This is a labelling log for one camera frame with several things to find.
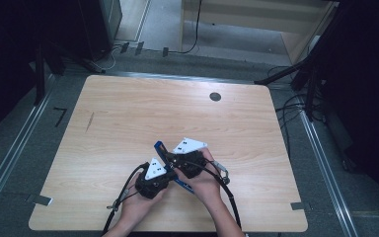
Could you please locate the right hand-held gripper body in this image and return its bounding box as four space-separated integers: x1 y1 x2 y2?
172 136 209 180

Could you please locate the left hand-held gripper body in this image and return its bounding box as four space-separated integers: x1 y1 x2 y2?
134 157 176 199

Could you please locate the blue stapler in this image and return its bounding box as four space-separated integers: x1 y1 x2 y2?
153 140 195 195

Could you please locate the person's right hand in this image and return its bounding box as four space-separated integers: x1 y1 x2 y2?
174 147 224 205

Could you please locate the person's left hand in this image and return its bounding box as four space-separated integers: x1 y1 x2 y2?
118 184 170 229

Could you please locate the black metal stand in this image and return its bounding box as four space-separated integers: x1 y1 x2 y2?
254 53 321 122
34 40 107 107

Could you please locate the light wooden shelf unit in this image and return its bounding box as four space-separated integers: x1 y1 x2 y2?
179 0 340 66

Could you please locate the black cabinet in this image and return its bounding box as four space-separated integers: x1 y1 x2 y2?
78 0 123 62

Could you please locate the black curtain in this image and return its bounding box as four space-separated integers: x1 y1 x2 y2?
0 0 90 146
319 0 379 220

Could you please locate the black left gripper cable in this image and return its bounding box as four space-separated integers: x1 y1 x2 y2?
101 161 151 237

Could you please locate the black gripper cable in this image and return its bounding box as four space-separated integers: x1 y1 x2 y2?
184 158 244 230
101 161 151 237

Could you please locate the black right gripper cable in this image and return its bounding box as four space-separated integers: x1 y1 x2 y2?
184 158 244 230

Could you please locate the bundle of black cables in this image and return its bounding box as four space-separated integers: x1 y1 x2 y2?
265 64 328 160

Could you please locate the white cable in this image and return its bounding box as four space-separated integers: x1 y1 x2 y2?
91 44 123 72

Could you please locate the thin black hanging cable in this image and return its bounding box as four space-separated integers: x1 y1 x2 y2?
168 0 202 55

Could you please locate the metal floor rail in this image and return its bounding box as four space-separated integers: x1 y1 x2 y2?
0 73 57 229
296 94 360 237

